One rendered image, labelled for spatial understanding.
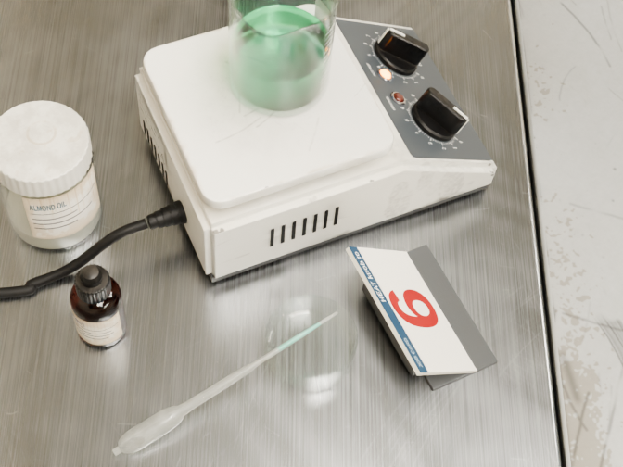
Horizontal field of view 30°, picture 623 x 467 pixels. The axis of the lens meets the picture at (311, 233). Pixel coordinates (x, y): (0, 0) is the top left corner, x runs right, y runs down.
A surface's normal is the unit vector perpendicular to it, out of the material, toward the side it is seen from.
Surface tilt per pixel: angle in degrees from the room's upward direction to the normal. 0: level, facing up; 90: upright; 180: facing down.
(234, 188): 0
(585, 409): 0
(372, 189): 90
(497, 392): 0
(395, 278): 40
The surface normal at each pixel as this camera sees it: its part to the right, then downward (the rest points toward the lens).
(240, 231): 0.40, 0.80
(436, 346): 0.62, -0.62
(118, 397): 0.05, -0.51
